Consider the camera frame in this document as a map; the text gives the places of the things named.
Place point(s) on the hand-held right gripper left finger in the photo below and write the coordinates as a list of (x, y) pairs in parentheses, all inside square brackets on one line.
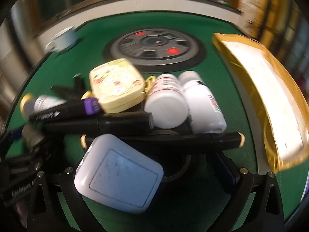
[(60, 178)]

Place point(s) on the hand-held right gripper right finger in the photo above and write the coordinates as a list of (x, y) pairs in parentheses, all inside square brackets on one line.
[(228, 174)]

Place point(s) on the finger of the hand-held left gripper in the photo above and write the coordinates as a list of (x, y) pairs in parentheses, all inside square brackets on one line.
[(30, 137)]

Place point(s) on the purple capped black marker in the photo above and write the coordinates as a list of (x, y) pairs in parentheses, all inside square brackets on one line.
[(70, 110)]

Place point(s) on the black tape roll red core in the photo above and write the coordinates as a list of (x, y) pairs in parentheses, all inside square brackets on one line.
[(179, 166)]

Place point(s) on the white square plastic case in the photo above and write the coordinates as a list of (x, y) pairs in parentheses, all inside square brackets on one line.
[(118, 174)]

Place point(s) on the mint capped black marker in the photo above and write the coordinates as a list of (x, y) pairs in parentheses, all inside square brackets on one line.
[(103, 123)]

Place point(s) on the white bottle red label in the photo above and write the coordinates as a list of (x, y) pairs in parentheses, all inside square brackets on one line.
[(166, 101), (205, 104)]

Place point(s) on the golden cardboard box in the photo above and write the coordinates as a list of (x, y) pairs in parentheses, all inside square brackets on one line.
[(263, 96)]

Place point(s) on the white bottle green label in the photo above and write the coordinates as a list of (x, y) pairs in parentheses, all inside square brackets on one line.
[(47, 102)]

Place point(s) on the yellow capped black marker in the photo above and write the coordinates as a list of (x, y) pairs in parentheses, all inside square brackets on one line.
[(183, 140)]

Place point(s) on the cream power adapter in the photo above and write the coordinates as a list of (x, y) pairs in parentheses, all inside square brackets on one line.
[(115, 84)]

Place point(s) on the white ceramic cup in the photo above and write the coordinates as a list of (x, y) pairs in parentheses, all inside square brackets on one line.
[(63, 38)]

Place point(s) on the round table control panel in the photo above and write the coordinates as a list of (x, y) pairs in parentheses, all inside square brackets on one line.
[(154, 48)]

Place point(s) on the golden door frame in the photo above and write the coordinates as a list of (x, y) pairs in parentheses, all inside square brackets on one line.
[(272, 17)]

